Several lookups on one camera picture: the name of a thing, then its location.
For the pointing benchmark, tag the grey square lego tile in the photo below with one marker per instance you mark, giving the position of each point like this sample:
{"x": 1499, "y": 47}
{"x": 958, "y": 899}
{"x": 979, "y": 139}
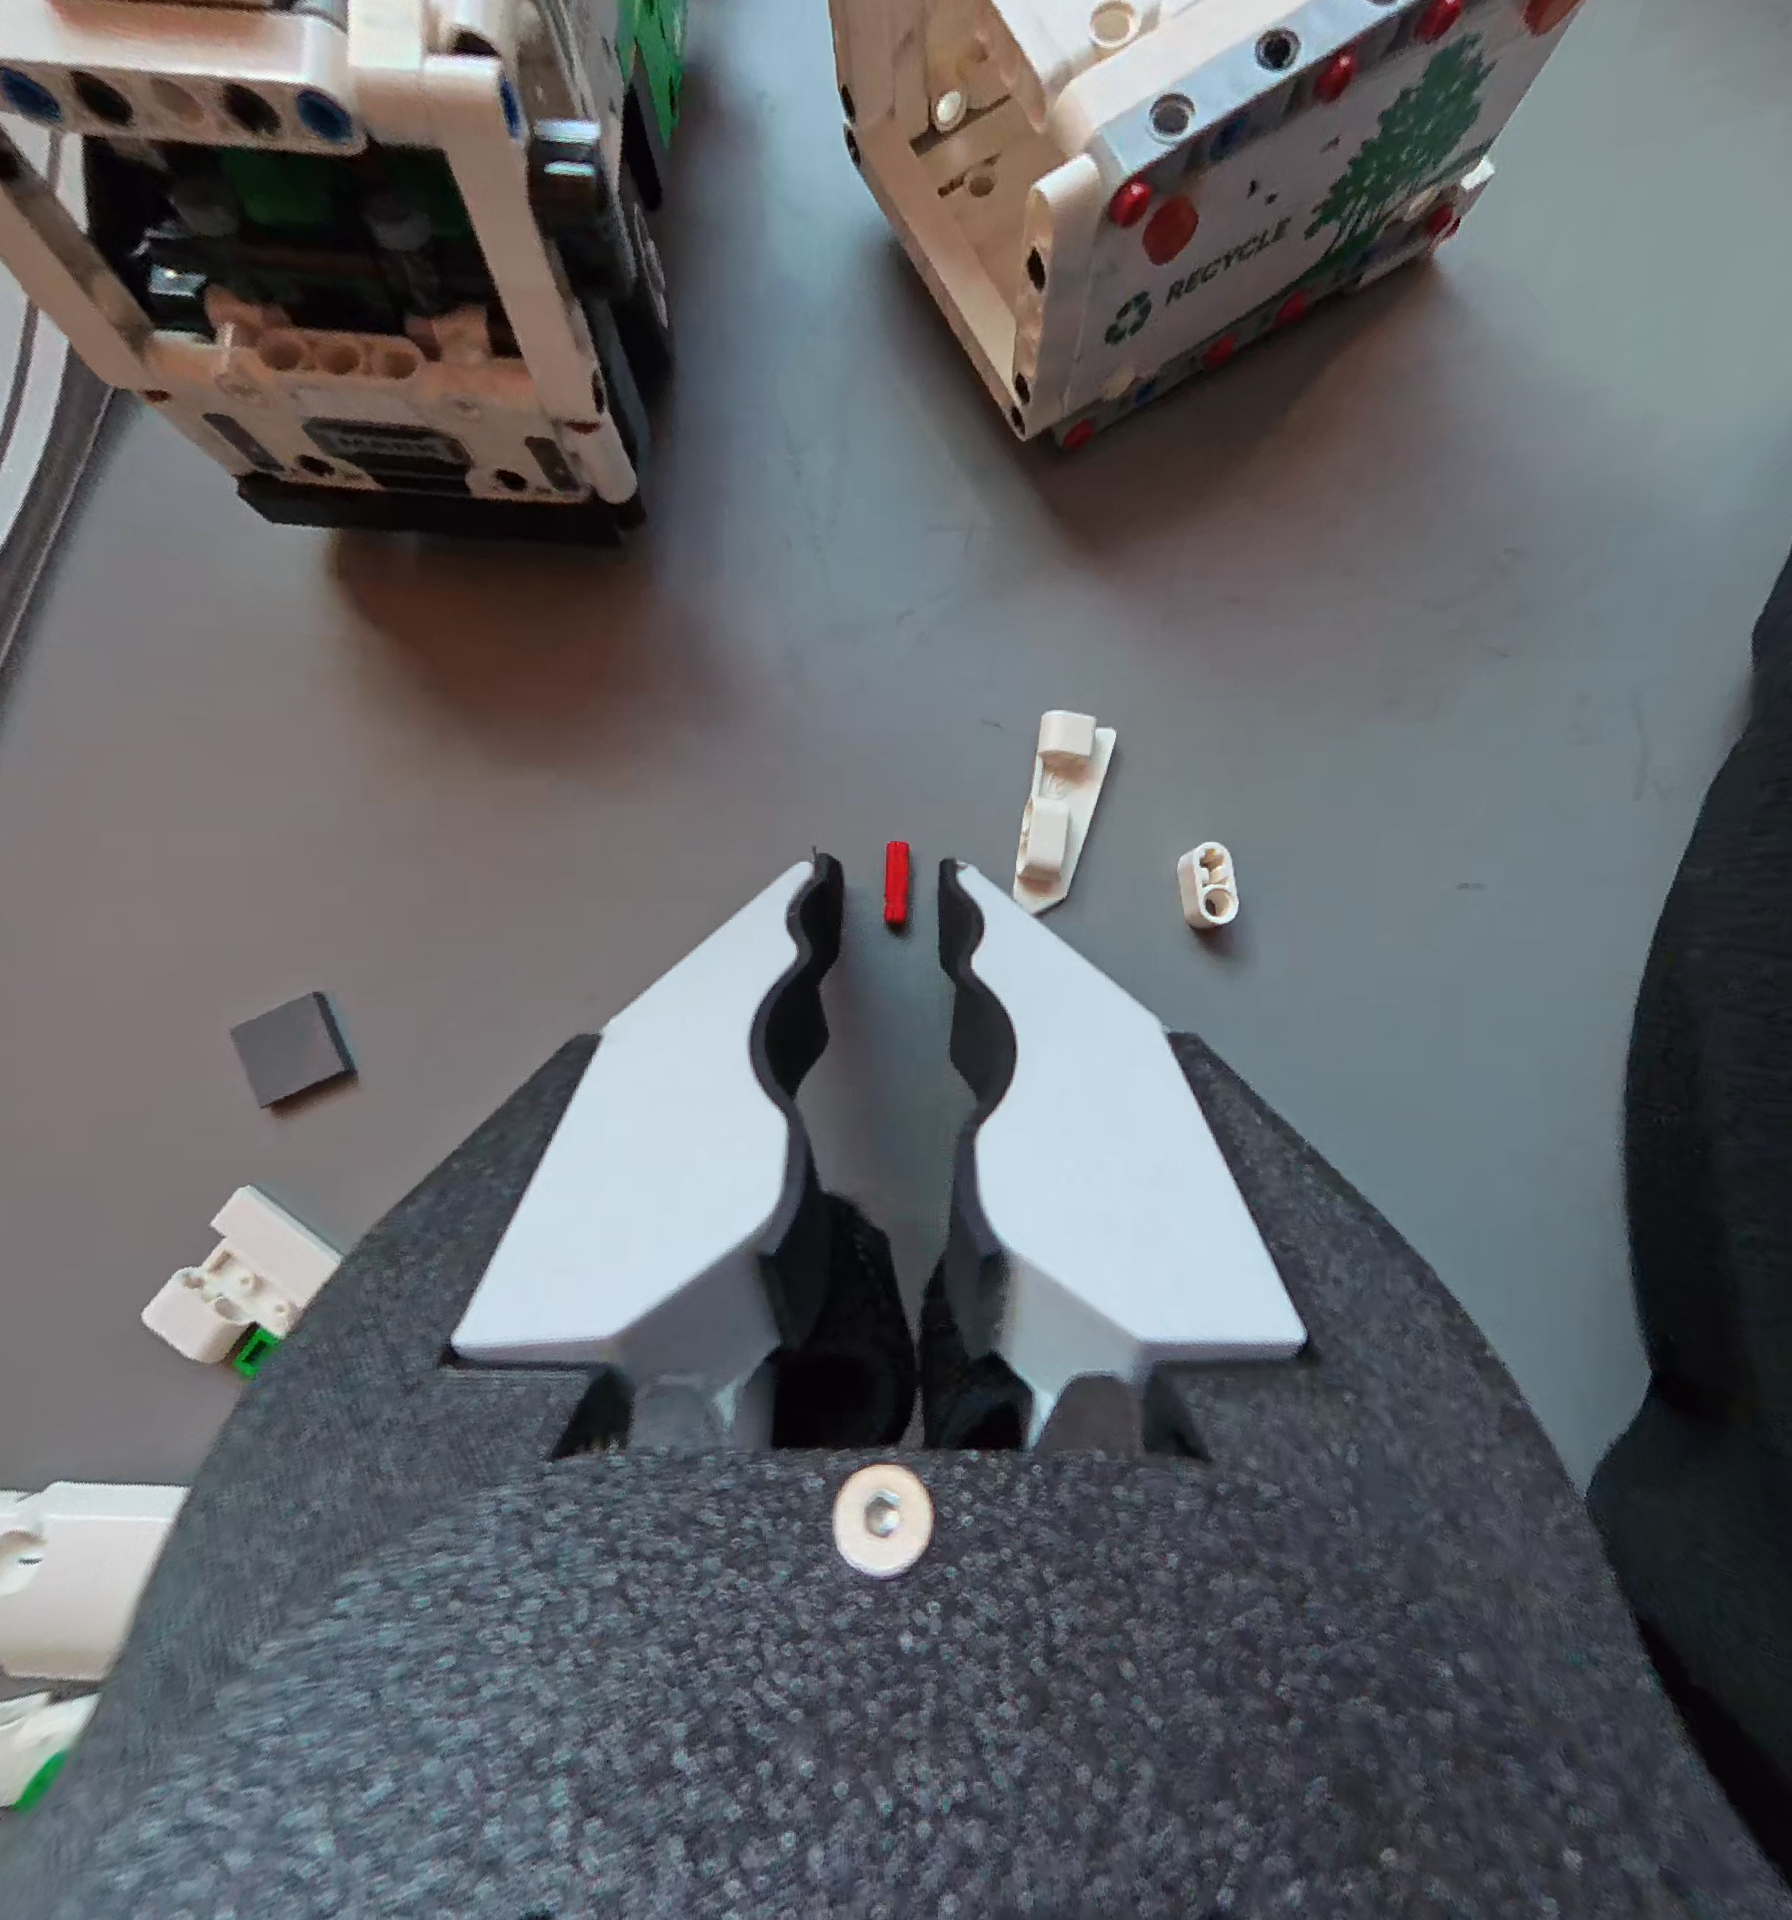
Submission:
{"x": 293, "y": 1050}

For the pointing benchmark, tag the person's dark clothing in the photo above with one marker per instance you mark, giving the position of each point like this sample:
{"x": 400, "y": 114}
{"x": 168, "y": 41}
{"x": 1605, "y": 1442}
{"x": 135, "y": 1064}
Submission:
{"x": 1751, "y": 1125}

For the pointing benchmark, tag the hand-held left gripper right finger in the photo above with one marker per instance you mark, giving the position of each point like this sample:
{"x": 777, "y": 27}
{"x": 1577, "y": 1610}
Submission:
{"x": 1136, "y": 1184}

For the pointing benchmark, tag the white green lego truck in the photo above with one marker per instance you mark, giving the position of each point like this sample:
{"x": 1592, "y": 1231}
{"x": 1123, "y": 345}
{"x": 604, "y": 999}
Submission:
{"x": 311, "y": 224}

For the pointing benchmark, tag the white curved lego panel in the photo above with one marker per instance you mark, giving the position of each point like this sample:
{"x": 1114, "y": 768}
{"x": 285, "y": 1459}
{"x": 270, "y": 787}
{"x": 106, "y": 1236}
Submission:
{"x": 56, "y": 1574}

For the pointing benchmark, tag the white two-hole lego liftarm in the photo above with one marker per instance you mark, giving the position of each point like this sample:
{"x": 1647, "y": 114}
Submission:
{"x": 1210, "y": 884}

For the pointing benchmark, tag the white green lego panel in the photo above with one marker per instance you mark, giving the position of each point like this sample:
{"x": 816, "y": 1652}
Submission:
{"x": 5, "y": 1748}

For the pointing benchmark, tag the white lego panel piece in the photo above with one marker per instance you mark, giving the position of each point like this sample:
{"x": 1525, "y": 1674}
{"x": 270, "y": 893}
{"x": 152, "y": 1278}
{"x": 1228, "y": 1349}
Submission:
{"x": 1060, "y": 811}

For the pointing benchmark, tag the red lego axle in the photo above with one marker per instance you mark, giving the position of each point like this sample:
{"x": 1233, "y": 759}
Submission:
{"x": 896, "y": 882}

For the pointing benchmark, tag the white lego garbage container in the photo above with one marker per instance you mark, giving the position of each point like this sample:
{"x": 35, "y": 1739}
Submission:
{"x": 1210, "y": 181}

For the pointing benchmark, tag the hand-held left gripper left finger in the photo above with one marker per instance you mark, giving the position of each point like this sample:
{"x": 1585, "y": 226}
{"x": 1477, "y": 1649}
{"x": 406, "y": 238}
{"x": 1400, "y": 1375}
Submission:
{"x": 641, "y": 1184}

